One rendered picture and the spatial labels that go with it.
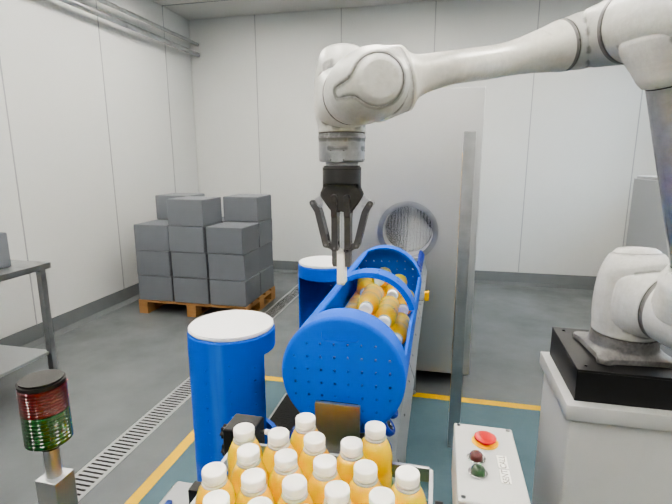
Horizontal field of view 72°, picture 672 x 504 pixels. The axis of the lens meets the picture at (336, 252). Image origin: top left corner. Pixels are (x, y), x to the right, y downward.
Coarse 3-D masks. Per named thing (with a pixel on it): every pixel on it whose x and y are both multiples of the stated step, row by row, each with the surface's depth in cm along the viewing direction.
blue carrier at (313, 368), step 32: (384, 256) 183; (352, 288) 185; (416, 288) 161; (320, 320) 101; (352, 320) 99; (288, 352) 104; (320, 352) 102; (352, 352) 101; (384, 352) 99; (288, 384) 106; (320, 384) 104; (352, 384) 102; (384, 384) 101; (384, 416) 102
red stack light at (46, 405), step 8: (64, 384) 67; (16, 392) 65; (48, 392) 65; (56, 392) 66; (64, 392) 67; (24, 400) 64; (32, 400) 64; (40, 400) 65; (48, 400) 65; (56, 400) 66; (64, 400) 67; (24, 408) 65; (32, 408) 64; (40, 408) 65; (48, 408) 65; (56, 408) 66; (64, 408) 67; (24, 416) 65; (32, 416) 65; (40, 416) 65; (48, 416) 65
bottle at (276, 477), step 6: (294, 468) 77; (300, 468) 79; (270, 474) 78; (276, 474) 77; (282, 474) 76; (288, 474) 76; (270, 480) 77; (276, 480) 76; (282, 480) 76; (270, 486) 77; (276, 486) 76; (276, 492) 76; (276, 498) 76
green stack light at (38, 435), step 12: (24, 420) 65; (36, 420) 65; (48, 420) 66; (60, 420) 67; (24, 432) 66; (36, 432) 65; (48, 432) 66; (60, 432) 67; (72, 432) 70; (24, 444) 67; (36, 444) 66; (48, 444) 66; (60, 444) 67
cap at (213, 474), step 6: (216, 462) 76; (204, 468) 74; (210, 468) 74; (216, 468) 74; (222, 468) 74; (204, 474) 73; (210, 474) 73; (216, 474) 73; (222, 474) 73; (204, 480) 73; (210, 480) 72; (216, 480) 73; (222, 480) 74; (210, 486) 73
